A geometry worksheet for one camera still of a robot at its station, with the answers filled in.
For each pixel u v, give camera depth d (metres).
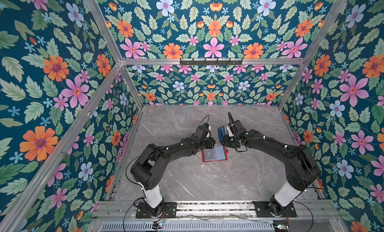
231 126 0.72
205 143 0.77
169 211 0.73
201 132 0.72
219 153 0.93
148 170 0.47
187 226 0.70
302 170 0.46
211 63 0.93
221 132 1.01
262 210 0.73
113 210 0.75
